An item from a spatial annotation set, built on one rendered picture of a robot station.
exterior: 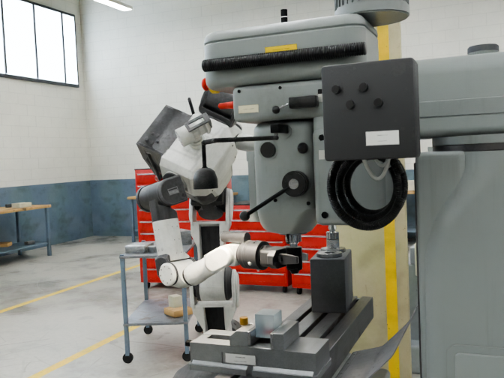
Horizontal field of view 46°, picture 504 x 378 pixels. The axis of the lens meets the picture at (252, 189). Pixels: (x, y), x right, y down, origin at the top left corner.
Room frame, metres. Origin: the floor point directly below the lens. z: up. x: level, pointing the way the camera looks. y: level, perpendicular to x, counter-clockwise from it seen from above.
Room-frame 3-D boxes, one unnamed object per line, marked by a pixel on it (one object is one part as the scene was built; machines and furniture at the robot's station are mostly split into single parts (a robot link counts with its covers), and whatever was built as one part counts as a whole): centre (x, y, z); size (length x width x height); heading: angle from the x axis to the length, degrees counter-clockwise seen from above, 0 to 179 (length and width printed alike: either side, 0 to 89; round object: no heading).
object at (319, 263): (2.15, -0.27, 1.09); 0.22 x 0.12 x 0.20; 164
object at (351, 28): (1.74, -0.13, 1.81); 0.47 x 0.26 x 0.16; 68
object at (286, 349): (1.54, 0.00, 1.04); 0.35 x 0.15 x 0.11; 67
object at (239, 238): (1.88, 0.05, 1.24); 0.11 x 0.11 x 0.11; 53
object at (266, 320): (1.53, -0.03, 1.10); 0.06 x 0.05 x 0.06; 157
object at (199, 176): (1.74, 0.13, 1.48); 0.07 x 0.07 x 0.06
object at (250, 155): (1.79, -0.01, 1.45); 0.04 x 0.04 x 0.21; 68
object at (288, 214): (1.75, -0.12, 1.47); 0.21 x 0.19 x 0.32; 158
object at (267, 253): (1.80, -0.04, 1.23); 0.13 x 0.12 x 0.10; 143
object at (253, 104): (1.73, -0.15, 1.68); 0.34 x 0.24 x 0.10; 68
